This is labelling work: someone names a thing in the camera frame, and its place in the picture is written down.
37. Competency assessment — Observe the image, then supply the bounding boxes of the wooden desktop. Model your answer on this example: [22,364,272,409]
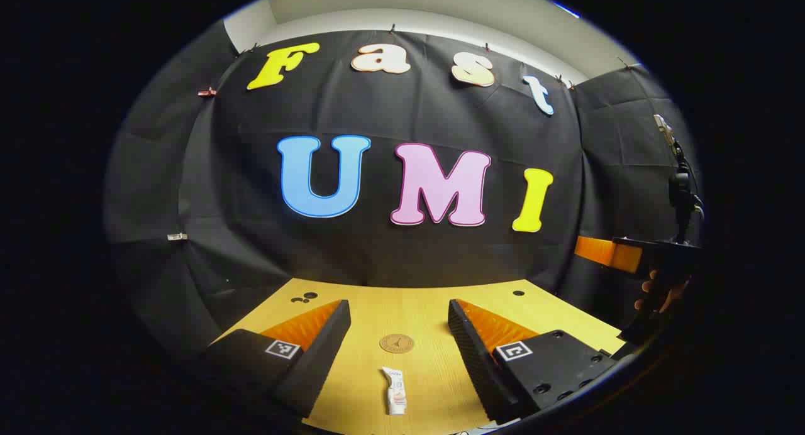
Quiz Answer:
[214,278,630,435]

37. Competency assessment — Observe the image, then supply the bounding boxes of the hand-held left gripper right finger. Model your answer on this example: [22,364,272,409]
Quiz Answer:
[448,299,620,423]

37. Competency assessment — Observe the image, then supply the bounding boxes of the round cork coaster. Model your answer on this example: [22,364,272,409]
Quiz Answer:
[379,334,415,354]

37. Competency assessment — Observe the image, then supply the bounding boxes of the white toothpaste tube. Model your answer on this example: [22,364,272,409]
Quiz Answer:
[382,367,408,416]

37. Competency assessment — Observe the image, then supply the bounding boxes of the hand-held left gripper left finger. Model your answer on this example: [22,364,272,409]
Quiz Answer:
[201,300,352,418]

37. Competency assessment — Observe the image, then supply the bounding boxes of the black backdrop cloth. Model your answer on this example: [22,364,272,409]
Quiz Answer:
[104,20,702,360]

